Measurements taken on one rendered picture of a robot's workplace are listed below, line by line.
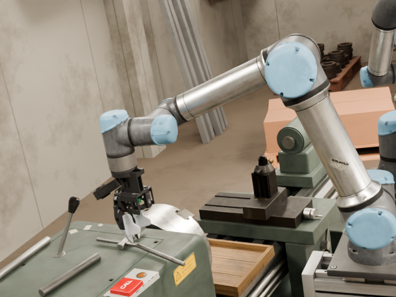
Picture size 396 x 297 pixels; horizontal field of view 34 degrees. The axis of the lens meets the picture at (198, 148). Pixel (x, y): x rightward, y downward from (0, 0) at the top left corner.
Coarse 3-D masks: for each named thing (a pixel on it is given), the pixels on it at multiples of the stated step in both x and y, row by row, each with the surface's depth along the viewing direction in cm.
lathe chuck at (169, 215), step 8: (152, 208) 210; (160, 208) 208; (168, 208) 208; (176, 208) 209; (152, 216) 204; (160, 216) 204; (168, 216) 204; (176, 216) 205; (176, 224) 202; (184, 224) 204; (192, 224) 205; (184, 232) 201; (192, 232) 203; (200, 232) 206; (208, 248) 207
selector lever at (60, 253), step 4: (68, 216) 184; (68, 220) 184; (68, 224) 184; (64, 228) 184; (68, 228) 184; (64, 232) 184; (64, 236) 184; (64, 240) 184; (60, 244) 184; (60, 248) 184; (56, 252) 185; (60, 252) 184; (64, 252) 184; (56, 256) 183; (60, 256) 182
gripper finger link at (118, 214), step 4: (116, 204) 172; (116, 208) 171; (116, 212) 172; (120, 212) 172; (116, 216) 172; (120, 216) 172; (116, 220) 173; (120, 220) 173; (120, 224) 173; (120, 228) 174; (124, 228) 174
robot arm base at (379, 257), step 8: (392, 240) 169; (352, 248) 174; (360, 248) 170; (384, 248) 168; (392, 248) 169; (352, 256) 173; (360, 256) 170; (368, 256) 169; (376, 256) 168; (384, 256) 168; (392, 256) 168; (368, 264) 170; (376, 264) 169; (384, 264) 169
